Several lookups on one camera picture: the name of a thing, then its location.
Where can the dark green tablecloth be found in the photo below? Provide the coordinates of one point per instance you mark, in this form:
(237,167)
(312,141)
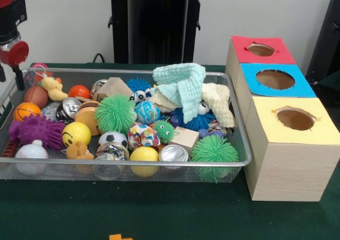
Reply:
(159,213)

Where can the clear mesh bin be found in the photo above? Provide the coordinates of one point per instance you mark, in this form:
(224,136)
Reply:
(223,83)

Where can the yellow smiley ball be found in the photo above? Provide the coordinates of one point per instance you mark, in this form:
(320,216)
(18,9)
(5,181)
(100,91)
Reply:
(76,135)

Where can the white baseball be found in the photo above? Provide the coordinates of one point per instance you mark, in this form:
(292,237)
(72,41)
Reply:
(30,152)

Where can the small orange basketball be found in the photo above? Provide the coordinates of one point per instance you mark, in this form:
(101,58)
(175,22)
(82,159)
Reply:
(26,111)

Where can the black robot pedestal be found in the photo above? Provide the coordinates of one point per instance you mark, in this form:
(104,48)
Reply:
(159,27)

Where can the orange plastic comb toy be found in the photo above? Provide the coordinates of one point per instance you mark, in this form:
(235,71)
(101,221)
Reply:
(121,237)

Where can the cream muslin cloth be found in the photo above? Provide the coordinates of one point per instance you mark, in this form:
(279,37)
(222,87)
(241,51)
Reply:
(218,102)

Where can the green spiky ball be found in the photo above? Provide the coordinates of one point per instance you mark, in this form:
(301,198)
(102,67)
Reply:
(215,151)
(115,114)

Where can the mint green cloth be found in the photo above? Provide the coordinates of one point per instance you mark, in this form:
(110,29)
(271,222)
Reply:
(183,86)

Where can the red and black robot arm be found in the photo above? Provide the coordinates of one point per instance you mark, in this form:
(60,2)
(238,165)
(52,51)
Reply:
(10,14)

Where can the wooden box with three holes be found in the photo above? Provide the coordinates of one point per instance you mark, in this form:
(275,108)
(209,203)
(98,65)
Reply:
(287,165)

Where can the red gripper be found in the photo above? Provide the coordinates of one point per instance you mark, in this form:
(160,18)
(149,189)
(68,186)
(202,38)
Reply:
(15,53)

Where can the purple spiky toy with eyes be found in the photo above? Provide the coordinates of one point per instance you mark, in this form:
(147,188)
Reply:
(36,131)

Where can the silver can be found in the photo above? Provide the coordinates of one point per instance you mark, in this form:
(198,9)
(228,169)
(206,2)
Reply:
(174,153)

